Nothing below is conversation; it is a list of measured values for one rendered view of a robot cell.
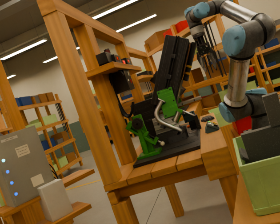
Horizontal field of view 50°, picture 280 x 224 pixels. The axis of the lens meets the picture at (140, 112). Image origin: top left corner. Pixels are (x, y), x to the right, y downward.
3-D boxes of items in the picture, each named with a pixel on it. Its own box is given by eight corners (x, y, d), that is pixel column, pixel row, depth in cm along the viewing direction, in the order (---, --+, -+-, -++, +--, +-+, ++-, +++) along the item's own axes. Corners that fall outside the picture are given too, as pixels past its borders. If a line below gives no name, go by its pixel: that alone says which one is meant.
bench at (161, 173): (242, 197, 297) (214, 114, 293) (283, 311, 151) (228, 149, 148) (175, 214, 312) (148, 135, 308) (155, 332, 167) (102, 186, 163)
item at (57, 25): (156, 132, 306) (125, 42, 302) (118, 181, 161) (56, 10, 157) (148, 135, 308) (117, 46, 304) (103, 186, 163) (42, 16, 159)
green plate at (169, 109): (181, 115, 219) (173, 89, 223) (179, 113, 211) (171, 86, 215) (166, 119, 222) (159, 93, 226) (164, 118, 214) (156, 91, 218)
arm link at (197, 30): (190, 30, 171) (203, 25, 169) (192, 38, 171) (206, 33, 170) (189, 28, 164) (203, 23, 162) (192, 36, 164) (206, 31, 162)
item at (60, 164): (84, 164, 865) (58, 90, 856) (37, 198, 629) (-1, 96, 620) (68, 169, 879) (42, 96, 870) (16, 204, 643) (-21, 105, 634)
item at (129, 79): (135, 88, 227) (129, 69, 226) (130, 89, 210) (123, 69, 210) (120, 93, 230) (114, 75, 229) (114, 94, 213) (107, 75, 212)
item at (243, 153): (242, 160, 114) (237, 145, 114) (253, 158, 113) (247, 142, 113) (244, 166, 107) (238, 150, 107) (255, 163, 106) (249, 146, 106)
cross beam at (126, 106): (137, 108, 298) (134, 99, 297) (90, 130, 171) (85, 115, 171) (132, 110, 299) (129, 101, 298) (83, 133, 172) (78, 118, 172)
